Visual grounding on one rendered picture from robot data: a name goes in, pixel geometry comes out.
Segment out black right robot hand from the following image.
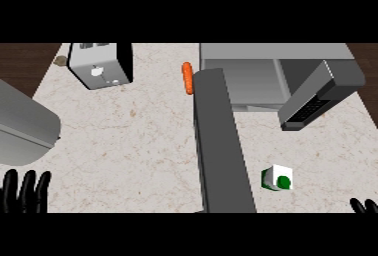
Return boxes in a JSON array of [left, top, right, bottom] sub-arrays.
[[349, 197, 378, 214]]

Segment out white and green milk carton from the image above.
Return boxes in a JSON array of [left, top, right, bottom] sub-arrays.
[[260, 163, 296, 192]]

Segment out large grey rounded appliance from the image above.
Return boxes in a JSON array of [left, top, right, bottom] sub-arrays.
[[0, 79, 62, 167]]

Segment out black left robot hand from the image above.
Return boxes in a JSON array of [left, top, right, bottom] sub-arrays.
[[0, 168, 54, 214]]

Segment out orange carrot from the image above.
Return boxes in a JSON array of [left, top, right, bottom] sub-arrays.
[[182, 61, 195, 96]]

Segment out grey microwave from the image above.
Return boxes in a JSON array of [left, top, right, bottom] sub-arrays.
[[198, 43, 368, 132]]

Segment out dark grey microwave door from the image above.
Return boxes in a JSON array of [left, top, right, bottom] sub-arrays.
[[191, 67, 259, 214]]

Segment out small brown round object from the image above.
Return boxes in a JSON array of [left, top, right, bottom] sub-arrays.
[[54, 55, 70, 67]]

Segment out silver toaster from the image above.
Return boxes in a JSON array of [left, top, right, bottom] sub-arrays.
[[67, 43, 135, 91]]

